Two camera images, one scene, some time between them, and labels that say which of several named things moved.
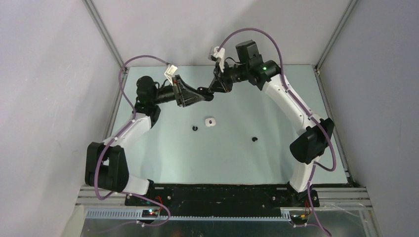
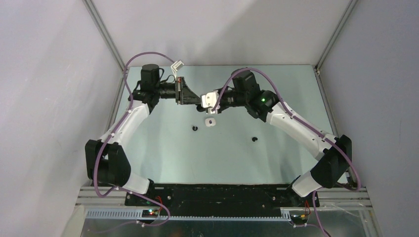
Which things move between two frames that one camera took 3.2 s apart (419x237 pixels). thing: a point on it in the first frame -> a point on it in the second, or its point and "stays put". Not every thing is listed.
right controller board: (301, 218) stays put
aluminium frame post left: (97, 20) stays put
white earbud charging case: (210, 122) stays put
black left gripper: (185, 95) stays put
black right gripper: (216, 86) -> (222, 107)
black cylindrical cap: (204, 91) -> (200, 108)
